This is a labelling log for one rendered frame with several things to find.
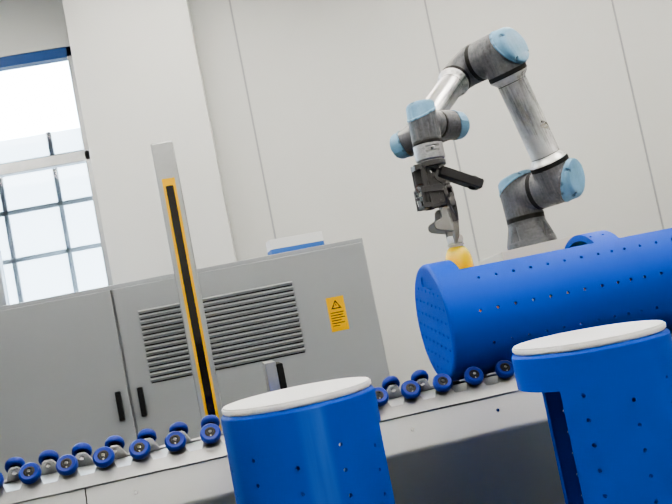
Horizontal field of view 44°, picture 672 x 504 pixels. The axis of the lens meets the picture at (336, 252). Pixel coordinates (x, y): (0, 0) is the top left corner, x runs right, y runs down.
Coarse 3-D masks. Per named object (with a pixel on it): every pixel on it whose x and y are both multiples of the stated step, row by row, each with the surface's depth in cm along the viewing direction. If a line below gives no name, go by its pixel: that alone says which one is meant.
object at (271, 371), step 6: (270, 360) 194; (264, 366) 188; (270, 366) 185; (276, 366) 186; (282, 366) 186; (264, 372) 192; (270, 372) 185; (276, 372) 185; (282, 372) 186; (270, 378) 185; (276, 378) 185; (282, 378) 186; (270, 384) 185; (276, 384) 185; (282, 384) 186; (270, 390) 184
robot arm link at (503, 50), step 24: (480, 48) 236; (504, 48) 230; (480, 72) 239; (504, 72) 234; (504, 96) 238; (528, 96) 236; (528, 120) 237; (528, 144) 240; (552, 144) 239; (552, 168) 238; (576, 168) 239; (552, 192) 240; (576, 192) 238
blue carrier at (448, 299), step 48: (576, 240) 205; (624, 240) 196; (432, 288) 191; (480, 288) 186; (528, 288) 187; (576, 288) 188; (624, 288) 190; (432, 336) 199; (480, 336) 184; (528, 336) 187
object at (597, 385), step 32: (576, 352) 139; (608, 352) 138; (640, 352) 138; (544, 384) 143; (576, 384) 139; (608, 384) 138; (640, 384) 138; (576, 416) 140; (608, 416) 138; (640, 416) 137; (576, 448) 140; (608, 448) 137; (640, 448) 137; (576, 480) 163; (608, 480) 137; (640, 480) 136
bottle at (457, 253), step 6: (450, 246) 204; (456, 246) 203; (462, 246) 203; (450, 252) 203; (456, 252) 202; (462, 252) 202; (468, 252) 203; (450, 258) 202; (456, 258) 201; (462, 258) 201; (468, 258) 202; (456, 264) 201; (462, 264) 201; (468, 264) 201
